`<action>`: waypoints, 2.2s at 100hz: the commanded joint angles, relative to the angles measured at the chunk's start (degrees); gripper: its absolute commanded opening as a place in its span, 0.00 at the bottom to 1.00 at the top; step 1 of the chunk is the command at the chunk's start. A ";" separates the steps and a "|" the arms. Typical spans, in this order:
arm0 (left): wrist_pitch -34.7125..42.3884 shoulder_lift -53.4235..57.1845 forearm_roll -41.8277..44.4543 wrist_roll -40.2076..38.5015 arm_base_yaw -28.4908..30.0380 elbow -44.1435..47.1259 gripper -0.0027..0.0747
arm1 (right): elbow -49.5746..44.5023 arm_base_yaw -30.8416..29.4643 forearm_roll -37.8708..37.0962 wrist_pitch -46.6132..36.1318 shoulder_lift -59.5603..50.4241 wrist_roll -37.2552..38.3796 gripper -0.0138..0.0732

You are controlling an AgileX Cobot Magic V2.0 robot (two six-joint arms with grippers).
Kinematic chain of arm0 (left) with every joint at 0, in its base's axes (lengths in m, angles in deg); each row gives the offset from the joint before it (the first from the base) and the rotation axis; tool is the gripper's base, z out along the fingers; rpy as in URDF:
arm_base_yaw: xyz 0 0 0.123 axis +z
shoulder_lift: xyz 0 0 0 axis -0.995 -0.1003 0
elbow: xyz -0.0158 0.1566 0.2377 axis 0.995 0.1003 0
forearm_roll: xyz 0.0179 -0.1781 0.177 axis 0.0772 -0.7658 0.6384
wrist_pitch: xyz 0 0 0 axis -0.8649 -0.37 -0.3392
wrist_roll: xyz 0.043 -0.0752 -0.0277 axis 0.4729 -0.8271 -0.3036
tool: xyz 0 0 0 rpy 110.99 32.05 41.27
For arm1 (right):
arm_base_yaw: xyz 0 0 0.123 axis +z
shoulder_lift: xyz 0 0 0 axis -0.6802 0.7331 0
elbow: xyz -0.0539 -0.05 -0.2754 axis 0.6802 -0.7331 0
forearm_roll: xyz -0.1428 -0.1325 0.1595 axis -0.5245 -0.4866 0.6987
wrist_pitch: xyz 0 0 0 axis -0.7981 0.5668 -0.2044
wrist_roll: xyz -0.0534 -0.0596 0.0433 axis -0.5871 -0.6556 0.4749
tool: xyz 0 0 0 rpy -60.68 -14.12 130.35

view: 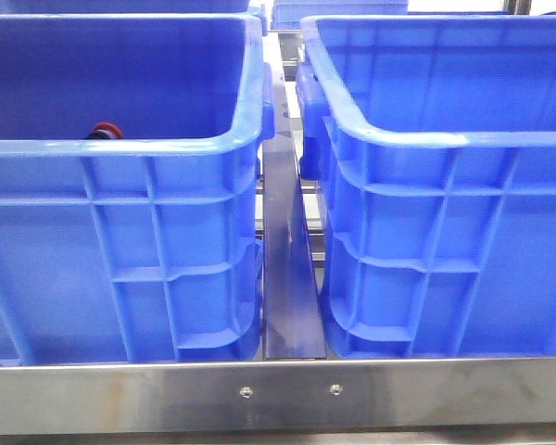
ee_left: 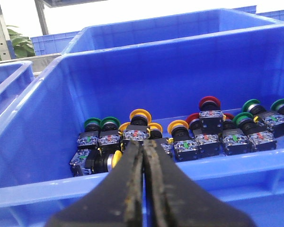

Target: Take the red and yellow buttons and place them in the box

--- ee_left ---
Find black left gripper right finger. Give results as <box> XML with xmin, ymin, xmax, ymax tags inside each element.
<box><xmin>143</xmin><ymin>140</ymin><xmax>256</xmax><ymax>227</ymax></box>

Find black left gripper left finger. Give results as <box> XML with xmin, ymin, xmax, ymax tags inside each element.
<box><xmin>46</xmin><ymin>141</ymin><xmax>143</xmax><ymax>227</ymax></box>

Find blue source bin with buttons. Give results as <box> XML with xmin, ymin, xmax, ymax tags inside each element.
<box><xmin>0</xmin><ymin>25</ymin><xmax>284</xmax><ymax>227</ymax></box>

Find yellow push button lying sideways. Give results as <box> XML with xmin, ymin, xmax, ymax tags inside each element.
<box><xmin>69</xmin><ymin>149</ymin><xmax>123</xmax><ymax>177</ymax></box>

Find red push button left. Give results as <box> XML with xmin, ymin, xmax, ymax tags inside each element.
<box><xmin>186</xmin><ymin>113</ymin><xmax>220</xmax><ymax>158</ymax></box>

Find red push button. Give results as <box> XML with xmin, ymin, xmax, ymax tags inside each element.
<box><xmin>221</xmin><ymin>113</ymin><xmax>252</xmax><ymax>156</ymax></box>
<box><xmin>186</xmin><ymin>113</ymin><xmax>220</xmax><ymax>158</ymax></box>

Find green push button far left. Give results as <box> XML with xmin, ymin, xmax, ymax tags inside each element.
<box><xmin>77</xmin><ymin>117</ymin><xmax>101</xmax><ymax>150</ymax></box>

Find yellow push button behind right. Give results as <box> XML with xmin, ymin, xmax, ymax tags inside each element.
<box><xmin>147</xmin><ymin>122</ymin><xmax>173</xmax><ymax>158</ymax></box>

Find yellow push button tall centre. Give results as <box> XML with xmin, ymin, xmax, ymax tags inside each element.
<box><xmin>122</xmin><ymin>109</ymin><xmax>151</xmax><ymax>150</ymax></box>

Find yellow push button behind left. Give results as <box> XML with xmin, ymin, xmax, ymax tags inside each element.
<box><xmin>118</xmin><ymin>122</ymin><xmax>130</xmax><ymax>135</ymax></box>

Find red push button right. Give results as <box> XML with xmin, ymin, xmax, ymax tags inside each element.
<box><xmin>221</xmin><ymin>113</ymin><xmax>252</xmax><ymax>156</ymax></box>

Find green push button middle right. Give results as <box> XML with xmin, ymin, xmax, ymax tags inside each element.
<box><xmin>233</xmin><ymin>112</ymin><xmax>277</xmax><ymax>152</ymax></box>

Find green push button rear right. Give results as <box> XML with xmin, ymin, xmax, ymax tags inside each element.
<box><xmin>242</xmin><ymin>99</ymin><xmax>284</xmax><ymax>138</ymax></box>

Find blue bin at far left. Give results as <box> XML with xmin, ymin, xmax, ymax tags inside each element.
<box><xmin>0</xmin><ymin>61</ymin><xmax>34</xmax><ymax>115</ymax></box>

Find blue crates in background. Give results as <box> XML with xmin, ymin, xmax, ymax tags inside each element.
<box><xmin>30</xmin><ymin>31</ymin><xmax>78</xmax><ymax>56</ymax></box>

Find blue bin behind source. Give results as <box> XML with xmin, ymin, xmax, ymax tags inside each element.
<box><xmin>62</xmin><ymin>9</ymin><xmax>283</xmax><ymax>54</ymax></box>

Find green potted plant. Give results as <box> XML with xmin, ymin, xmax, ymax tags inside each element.
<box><xmin>0</xmin><ymin>25</ymin><xmax>36</xmax><ymax>61</ymax></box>

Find grey perforated metal post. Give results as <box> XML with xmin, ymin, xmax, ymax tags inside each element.
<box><xmin>0</xmin><ymin>6</ymin><xmax>15</xmax><ymax>61</ymax></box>

